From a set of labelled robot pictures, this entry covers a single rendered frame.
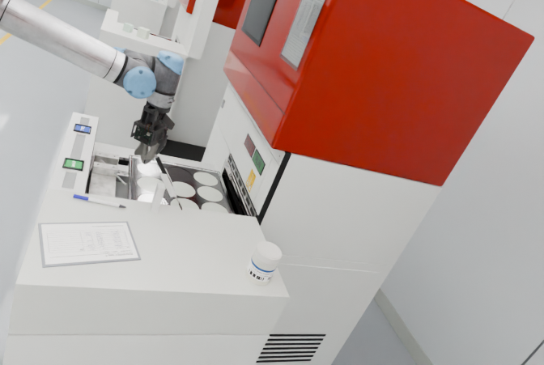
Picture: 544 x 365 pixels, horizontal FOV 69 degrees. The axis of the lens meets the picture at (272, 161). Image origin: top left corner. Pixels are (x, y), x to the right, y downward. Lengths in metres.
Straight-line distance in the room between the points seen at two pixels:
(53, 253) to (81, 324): 0.17
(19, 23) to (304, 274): 1.21
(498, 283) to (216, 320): 1.71
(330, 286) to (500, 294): 1.04
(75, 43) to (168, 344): 0.75
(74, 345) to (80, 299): 0.15
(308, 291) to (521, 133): 1.45
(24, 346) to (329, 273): 1.05
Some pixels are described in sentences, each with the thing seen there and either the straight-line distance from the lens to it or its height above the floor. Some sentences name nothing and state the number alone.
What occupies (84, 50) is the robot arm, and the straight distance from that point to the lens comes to 0.99.
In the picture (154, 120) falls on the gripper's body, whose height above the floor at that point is 1.19.
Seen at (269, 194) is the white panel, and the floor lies 1.06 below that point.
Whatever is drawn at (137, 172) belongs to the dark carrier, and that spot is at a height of 0.90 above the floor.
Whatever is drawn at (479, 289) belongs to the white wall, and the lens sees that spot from 2.52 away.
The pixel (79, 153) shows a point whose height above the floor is 0.96.
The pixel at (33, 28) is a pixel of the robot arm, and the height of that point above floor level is 1.40.
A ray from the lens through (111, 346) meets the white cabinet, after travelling 1.11.
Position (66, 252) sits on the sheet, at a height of 0.97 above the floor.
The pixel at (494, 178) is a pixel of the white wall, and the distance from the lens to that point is 2.51.
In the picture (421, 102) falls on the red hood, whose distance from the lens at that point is 1.39.
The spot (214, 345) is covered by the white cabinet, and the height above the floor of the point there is 0.78.
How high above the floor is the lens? 1.65
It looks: 22 degrees down
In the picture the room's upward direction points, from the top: 23 degrees clockwise
